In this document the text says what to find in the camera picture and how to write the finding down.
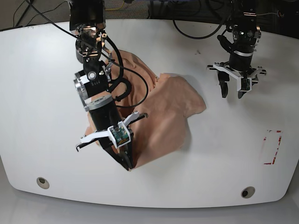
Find peach t-shirt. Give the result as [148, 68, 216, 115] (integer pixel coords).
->
[84, 49, 207, 172]

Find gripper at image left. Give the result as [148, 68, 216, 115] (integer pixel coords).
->
[76, 98, 148, 171]

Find yellow cable on floor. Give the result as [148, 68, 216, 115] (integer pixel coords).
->
[106, 0, 126, 11]

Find black floor cables top right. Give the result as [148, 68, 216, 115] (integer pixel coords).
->
[149, 0, 299, 26]

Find table grommet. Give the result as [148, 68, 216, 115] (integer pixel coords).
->
[36, 177, 50, 189]
[241, 186, 255, 199]

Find black floor cables top left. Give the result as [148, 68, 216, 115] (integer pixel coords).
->
[13, 0, 68, 28]

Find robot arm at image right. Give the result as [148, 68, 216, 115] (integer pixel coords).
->
[208, 0, 266, 99]

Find black floor cables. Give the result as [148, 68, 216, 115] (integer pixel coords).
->
[149, 0, 299, 26]
[13, 0, 68, 28]

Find wrist camera, image-left gripper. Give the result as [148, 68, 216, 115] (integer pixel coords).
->
[109, 126, 131, 148]

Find left table grommet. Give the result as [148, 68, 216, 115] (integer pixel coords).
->
[36, 177, 50, 189]

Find right table grommet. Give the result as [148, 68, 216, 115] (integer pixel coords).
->
[241, 186, 255, 199]

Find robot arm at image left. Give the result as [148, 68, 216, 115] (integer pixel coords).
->
[68, 0, 148, 170]

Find wrist camera, image-right gripper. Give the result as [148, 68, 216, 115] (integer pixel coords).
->
[240, 78, 252, 92]

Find black cable on image-left arm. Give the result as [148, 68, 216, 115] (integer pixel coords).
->
[25, 0, 150, 109]

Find red tape rectangle marker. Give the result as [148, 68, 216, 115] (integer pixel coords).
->
[261, 130, 283, 165]

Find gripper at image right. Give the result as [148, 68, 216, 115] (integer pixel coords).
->
[207, 51, 267, 99]

